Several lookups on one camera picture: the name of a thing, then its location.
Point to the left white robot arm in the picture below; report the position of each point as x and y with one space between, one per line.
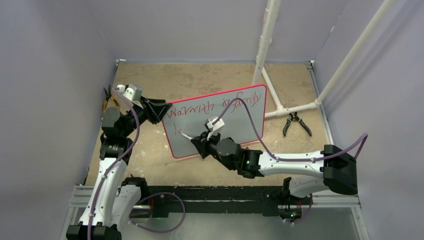
109 172

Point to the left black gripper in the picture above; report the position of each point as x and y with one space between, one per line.
154 109

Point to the yellow handled pliers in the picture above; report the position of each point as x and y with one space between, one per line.
109 97

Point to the aluminium frame rail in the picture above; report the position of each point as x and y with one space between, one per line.
136 210

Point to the white red marker pen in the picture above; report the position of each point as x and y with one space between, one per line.
186 136

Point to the pink framed whiteboard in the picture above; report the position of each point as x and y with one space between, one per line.
244 116

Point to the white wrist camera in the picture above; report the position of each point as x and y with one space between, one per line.
131 92
213 126

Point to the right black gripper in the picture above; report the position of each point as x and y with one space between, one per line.
202 139

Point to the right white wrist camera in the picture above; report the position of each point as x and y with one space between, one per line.
213 126

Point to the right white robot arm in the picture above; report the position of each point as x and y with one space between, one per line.
331 169

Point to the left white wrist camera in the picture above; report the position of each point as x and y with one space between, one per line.
131 92

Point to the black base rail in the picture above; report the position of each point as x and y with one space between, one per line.
269 201

